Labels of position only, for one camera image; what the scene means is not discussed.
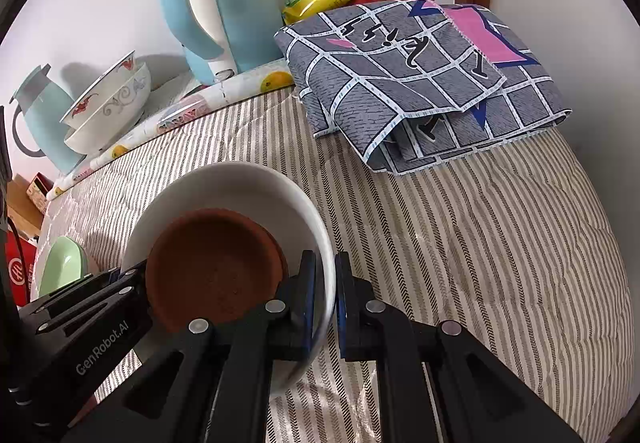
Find grey swirl patterned white bowl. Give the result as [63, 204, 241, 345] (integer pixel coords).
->
[64, 60, 152, 156]

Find fruit printed cloth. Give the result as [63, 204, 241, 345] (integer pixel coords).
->
[47, 60, 296, 201]

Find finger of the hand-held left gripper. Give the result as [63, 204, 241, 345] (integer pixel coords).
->
[35, 260, 151, 339]
[19, 268, 126, 319]

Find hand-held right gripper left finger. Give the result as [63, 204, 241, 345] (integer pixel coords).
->
[60, 250, 321, 443]

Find red box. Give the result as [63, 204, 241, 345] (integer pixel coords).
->
[5, 238, 41, 309]

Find light blue electric kettle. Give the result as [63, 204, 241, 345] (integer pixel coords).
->
[157, 0, 286, 86]

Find light blue thermos jug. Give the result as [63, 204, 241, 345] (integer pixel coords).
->
[9, 64, 86, 176]

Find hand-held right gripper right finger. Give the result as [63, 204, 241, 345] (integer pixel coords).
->
[335, 250, 586, 443]

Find brown cardboard box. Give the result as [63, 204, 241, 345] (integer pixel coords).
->
[6, 173, 46, 239]

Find green bowl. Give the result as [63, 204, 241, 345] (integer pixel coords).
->
[37, 236, 88, 298]

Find patterned cardboard box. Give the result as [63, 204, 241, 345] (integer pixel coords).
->
[27, 173, 56, 214]

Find brown bowl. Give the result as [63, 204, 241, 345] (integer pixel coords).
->
[145, 208, 290, 335]

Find fish patterned white bowl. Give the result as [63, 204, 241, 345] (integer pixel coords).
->
[60, 50, 138, 128]

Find grey checked cloth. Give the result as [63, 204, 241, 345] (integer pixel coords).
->
[274, 0, 573, 176]

